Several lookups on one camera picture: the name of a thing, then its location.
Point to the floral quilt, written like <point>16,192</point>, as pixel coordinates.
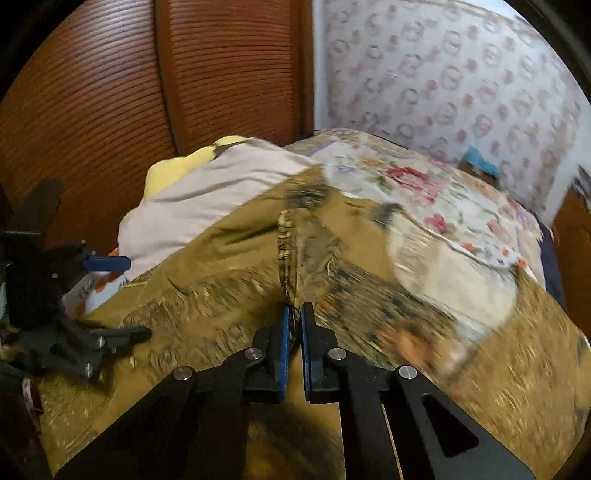
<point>469,213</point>

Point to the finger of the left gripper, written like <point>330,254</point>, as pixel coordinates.
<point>117,264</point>
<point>92,349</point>

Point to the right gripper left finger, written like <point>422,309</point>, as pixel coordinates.
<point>193,424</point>

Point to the navy blue blanket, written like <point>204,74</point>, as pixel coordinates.
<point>552,278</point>

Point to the beige folded cloth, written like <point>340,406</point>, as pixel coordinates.
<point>170,219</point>

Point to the orange print bed sheet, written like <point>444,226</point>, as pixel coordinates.
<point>91,291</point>

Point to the circle pattern wall curtain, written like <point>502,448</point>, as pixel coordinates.
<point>444,77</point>

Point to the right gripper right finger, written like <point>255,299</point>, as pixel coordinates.
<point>397,424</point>

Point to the yellow plush toy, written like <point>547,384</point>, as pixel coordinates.
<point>166,172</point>

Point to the wooden sideboard cabinet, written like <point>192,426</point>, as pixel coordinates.
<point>571,229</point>

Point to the blue item at headboard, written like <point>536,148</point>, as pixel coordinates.
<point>475,162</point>

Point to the wooden louvered wardrobe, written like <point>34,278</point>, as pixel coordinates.
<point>120,85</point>

